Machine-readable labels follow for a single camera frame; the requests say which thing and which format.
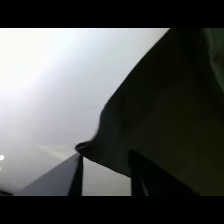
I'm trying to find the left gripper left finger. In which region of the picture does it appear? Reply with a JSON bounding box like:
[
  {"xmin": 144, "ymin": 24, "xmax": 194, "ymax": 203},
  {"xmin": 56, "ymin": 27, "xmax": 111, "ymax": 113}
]
[{"xmin": 16, "ymin": 153, "xmax": 84, "ymax": 197}]

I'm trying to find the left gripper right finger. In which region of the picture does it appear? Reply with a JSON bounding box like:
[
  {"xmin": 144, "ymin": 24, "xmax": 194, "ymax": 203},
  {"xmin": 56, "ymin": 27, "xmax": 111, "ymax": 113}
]
[{"xmin": 128, "ymin": 149, "xmax": 200, "ymax": 197}]

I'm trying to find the dark green garment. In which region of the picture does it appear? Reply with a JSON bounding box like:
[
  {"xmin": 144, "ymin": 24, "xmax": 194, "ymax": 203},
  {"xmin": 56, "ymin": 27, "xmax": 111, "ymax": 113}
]
[{"xmin": 75, "ymin": 28, "xmax": 224, "ymax": 197}]

